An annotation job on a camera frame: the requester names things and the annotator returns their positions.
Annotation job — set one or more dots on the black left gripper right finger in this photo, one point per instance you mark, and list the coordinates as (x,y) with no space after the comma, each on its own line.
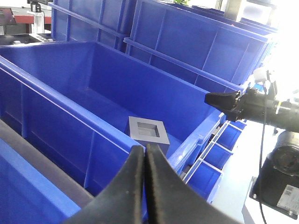
(170,200)

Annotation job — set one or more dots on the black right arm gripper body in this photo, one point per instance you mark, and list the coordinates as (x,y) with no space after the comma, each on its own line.
(253,106)

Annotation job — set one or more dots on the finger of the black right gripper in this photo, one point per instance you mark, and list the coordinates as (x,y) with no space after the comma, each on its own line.
(222,101)

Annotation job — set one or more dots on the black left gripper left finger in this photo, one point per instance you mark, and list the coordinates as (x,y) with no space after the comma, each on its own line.
(121,201)

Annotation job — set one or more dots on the gray square base block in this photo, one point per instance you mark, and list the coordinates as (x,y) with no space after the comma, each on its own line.
(148,131)

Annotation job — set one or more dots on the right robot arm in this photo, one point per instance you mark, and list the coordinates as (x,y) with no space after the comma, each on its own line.
(281,167)

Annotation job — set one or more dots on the blue target bin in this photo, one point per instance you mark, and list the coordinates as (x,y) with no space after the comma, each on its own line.
(72,101)

